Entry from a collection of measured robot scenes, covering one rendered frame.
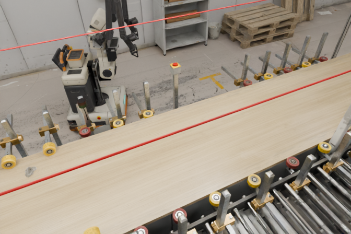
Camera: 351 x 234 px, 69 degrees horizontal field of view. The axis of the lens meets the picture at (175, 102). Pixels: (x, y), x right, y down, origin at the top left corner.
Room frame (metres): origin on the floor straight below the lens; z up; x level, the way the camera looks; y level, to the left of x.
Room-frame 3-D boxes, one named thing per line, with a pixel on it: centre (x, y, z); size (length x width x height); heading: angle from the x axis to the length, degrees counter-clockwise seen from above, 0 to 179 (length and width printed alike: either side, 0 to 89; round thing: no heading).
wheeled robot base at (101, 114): (2.51, 0.98, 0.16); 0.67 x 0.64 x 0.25; 95
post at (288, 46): (2.29, -1.13, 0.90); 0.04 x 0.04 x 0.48; 25
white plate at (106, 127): (1.48, 0.67, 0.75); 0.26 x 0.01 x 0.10; 115
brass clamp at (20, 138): (1.23, 1.16, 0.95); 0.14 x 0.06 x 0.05; 115
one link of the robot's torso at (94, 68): (2.59, 0.82, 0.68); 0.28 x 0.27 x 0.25; 5
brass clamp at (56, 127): (1.33, 0.93, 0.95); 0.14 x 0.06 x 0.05; 115
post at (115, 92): (1.55, 0.46, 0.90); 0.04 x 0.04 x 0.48; 25
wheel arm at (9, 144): (1.27, 1.20, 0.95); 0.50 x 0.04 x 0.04; 25
